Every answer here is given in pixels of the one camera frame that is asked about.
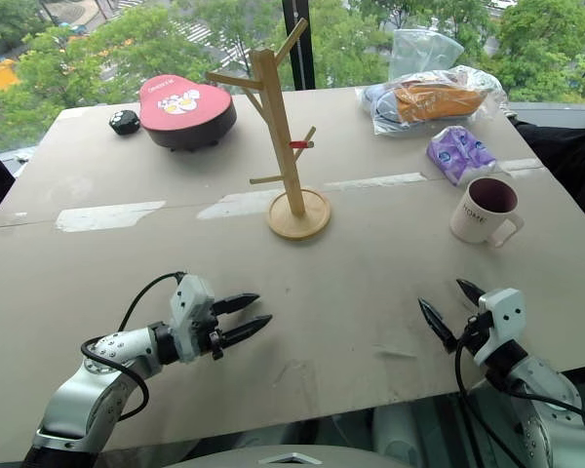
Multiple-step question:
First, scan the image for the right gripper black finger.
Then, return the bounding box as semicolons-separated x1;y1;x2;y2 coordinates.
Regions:
455;278;488;310
416;297;458;354

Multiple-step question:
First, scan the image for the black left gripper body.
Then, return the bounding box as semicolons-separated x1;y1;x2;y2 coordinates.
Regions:
202;311;226;362

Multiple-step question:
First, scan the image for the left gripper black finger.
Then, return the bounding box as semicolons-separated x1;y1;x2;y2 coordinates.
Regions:
211;292;261;316
218;314;274;350

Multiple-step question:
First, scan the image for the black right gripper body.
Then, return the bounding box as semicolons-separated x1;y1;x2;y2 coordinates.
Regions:
455;310;496;357

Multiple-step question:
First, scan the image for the wooden mug tree stand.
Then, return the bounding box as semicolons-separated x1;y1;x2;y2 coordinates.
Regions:
205;17;332;242

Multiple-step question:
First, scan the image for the white mug with dark inside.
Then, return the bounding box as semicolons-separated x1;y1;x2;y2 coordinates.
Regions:
448;176;526;250

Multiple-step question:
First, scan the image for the grey robot torso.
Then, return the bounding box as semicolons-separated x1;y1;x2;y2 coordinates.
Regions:
160;442;416;468

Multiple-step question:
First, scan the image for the purple tissue pack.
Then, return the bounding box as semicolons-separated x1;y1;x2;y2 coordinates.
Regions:
424;125;512;188

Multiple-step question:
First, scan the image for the plastic bag with orange cloth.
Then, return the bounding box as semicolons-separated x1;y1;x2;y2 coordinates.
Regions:
354;64;512;138

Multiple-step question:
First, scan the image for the red heart-shaped box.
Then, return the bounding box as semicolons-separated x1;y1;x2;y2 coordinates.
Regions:
138;74;239;154

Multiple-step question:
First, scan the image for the small black white-spotted object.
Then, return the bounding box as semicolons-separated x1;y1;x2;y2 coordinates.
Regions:
108;109;142;137

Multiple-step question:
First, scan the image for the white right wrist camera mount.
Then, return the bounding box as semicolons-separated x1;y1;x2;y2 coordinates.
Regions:
473;288;527;368

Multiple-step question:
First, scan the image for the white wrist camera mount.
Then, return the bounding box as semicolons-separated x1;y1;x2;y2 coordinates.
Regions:
473;288;527;368
167;273;216;365

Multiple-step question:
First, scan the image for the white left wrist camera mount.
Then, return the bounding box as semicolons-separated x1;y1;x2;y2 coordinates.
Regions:
167;273;216;365

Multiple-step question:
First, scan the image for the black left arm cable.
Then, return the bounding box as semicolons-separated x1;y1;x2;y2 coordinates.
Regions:
79;271;187;421

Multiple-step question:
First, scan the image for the black window frame post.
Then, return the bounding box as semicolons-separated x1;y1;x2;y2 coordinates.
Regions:
281;0;316;92

